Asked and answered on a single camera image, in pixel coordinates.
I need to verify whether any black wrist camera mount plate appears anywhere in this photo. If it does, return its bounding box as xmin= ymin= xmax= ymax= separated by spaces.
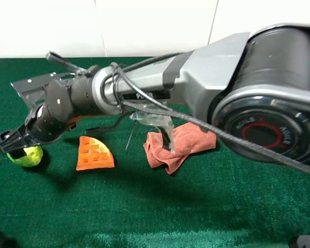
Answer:
xmin=10 ymin=72 xmax=75 ymax=110

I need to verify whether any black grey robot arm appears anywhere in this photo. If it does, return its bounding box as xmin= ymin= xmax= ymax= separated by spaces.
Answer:
xmin=0 ymin=23 xmax=310 ymax=163

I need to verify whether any green yellow ball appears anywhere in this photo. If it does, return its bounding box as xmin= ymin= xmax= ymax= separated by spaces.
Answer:
xmin=7 ymin=146 xmax=43 ymax=167

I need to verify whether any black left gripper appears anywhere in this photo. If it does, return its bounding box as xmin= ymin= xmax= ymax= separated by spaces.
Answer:
xmin=0 ymin=121 xmax=61 ymax=159

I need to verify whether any clear plastic wrap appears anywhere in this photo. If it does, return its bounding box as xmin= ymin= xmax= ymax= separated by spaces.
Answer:
xmin=130 ymin=110 xmax=175 ymax=153

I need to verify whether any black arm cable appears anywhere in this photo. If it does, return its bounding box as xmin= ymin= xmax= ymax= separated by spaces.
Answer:
xmin=45 ymin=51 xmax=310 ymax=178

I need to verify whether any brown folded towel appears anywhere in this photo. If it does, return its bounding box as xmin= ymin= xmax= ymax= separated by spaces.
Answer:
xmin=144 ymin=122 xmax=216 ymax=175

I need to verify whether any green felt table mat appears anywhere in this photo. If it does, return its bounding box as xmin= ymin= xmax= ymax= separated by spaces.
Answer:
xmin=0 ymin=59 xmax=310 ymax=247

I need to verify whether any yellow orange waffle toy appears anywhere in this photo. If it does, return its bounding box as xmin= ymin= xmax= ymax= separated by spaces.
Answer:
xmin=76 ymin=136 xmax=115 ymax=171

